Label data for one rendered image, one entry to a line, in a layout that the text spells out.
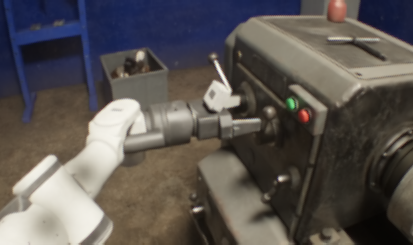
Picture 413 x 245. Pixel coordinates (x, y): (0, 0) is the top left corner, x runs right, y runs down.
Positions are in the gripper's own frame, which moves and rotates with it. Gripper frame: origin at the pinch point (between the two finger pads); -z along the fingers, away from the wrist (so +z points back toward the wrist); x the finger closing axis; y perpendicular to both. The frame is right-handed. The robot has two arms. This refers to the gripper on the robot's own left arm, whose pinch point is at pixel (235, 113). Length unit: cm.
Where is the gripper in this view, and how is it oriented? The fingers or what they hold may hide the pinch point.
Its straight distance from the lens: 71.3
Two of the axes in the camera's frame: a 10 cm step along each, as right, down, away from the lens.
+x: 3.2, 5.0, -8.0
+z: -9.5, 1.6, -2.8
